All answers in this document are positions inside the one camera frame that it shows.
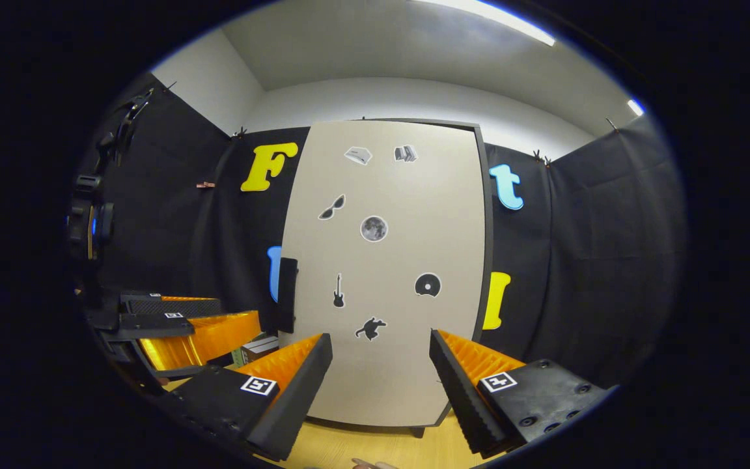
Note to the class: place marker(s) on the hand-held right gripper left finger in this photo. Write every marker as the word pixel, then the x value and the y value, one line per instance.
pixel 293 404

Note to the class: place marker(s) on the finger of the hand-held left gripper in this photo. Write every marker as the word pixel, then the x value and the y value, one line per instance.
pixel 212 335
pixel 173 305

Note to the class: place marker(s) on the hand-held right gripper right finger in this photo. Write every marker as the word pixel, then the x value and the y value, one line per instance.
pixel 463 397

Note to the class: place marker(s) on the beige cabinet door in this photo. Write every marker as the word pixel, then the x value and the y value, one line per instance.
pixel 388 365

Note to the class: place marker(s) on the dark grey cabinet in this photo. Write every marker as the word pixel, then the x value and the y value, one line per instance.
pixel 489 260

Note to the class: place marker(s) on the brown book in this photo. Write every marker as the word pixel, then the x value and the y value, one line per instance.
pixel 261 344

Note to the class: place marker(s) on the copper clip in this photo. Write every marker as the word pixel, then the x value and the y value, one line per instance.
pixel 206 185

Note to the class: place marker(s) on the black backdrop cloth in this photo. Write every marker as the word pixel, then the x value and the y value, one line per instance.
pixel 583 260

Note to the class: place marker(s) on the small ceiling light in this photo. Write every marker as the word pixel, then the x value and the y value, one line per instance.
pixel 636 107

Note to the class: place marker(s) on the long ceiling light strip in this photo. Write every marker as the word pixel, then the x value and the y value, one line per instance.
pixel 486 21

